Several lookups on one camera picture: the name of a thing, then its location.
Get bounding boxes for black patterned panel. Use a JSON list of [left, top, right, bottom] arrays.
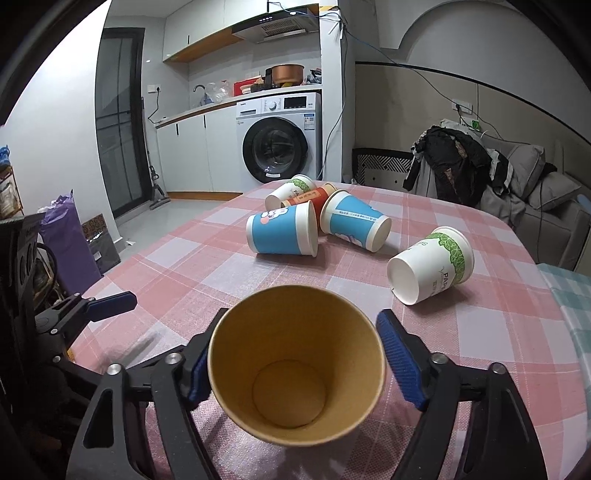
[[353, 148, 416, 188]]

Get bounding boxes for clear plastic bag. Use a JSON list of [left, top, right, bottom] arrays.
[[205, 80, 232, 103]]

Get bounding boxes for blue paper cup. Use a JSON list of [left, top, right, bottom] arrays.
[[320, 189, 392, 253], [246, 201, 319, 257]]

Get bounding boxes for grey sofa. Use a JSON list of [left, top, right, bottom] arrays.
[[480, 138, 591, 273]]

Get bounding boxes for brown paper cup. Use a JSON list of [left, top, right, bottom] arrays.
[[207, 285, 387, 448]]

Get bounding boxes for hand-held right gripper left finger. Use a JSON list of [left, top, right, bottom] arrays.
[[67, 308, 227, 480]]

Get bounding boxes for storage shelf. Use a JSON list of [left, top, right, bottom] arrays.
[[0, 145, 24, 220]]

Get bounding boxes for black framed glass door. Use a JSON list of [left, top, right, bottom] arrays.
[[95, 28, 149, 220]]

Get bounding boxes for white wall cabinets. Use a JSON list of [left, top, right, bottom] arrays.
[[161, 0, 320, 63]]

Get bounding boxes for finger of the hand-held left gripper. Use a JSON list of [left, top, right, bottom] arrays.
[[34, 291, 138, 339]]

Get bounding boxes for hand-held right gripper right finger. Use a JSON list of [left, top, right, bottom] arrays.
[[375, 308, 550, 480]]

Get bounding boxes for white washing machine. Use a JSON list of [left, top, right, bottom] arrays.
[[235, 92, 323, 195]]

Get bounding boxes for purple bag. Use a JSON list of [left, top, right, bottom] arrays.
[[39, 189, 103, 296]]

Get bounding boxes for orange paper cup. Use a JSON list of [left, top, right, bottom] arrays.
[[280, 183, 337, 208]]

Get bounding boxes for pink checked tablecloth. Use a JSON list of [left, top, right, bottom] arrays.
[[69, 182, 573, 480]]

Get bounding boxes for white base cabinets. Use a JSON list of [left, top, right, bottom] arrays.
[[156, 108, 243, 193]]

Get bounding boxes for copper pot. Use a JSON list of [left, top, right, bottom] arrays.
[[271, 64, 303, 88]]

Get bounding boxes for grey cushion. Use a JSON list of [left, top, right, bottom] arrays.
[[526, 172, 581, 212], [507, 144, 546, 199]]

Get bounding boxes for floor mop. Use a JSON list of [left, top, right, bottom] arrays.
[[141, 97, 171, 210]]

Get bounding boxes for black bag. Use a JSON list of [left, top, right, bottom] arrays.
[[83, 213, 122, 275]]

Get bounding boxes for white green-print paper cup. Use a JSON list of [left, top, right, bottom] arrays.
[[264, 174, 317, 209], [387, 226, 475, 305]]

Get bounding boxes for pile of dark clothes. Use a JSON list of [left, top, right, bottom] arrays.
[[403, 126, 509, 208]]

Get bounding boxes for teal checked cloth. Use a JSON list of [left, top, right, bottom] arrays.
[[538, 263, 591, 370]]

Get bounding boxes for range hood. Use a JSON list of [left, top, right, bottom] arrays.
[[232, 13, 319, 44]]

